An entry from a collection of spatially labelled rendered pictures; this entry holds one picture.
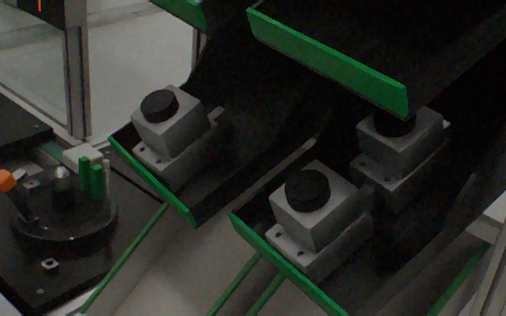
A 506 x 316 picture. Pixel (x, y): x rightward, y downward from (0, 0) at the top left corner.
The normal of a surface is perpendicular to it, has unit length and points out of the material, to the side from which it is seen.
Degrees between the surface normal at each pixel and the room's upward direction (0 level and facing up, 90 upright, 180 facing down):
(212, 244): 45
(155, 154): 25
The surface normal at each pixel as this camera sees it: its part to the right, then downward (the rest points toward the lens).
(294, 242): -0.26, -0.66
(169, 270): -0.50, -0.42
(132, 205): 0.09, -0.85
